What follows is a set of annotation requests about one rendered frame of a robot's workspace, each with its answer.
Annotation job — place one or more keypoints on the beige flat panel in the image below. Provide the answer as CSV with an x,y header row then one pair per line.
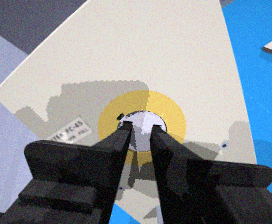
x,y
170,57

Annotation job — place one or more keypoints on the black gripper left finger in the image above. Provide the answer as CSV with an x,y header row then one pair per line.
x,y
102,162

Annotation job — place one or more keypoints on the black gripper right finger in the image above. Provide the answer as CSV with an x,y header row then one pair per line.
x,y
183,176

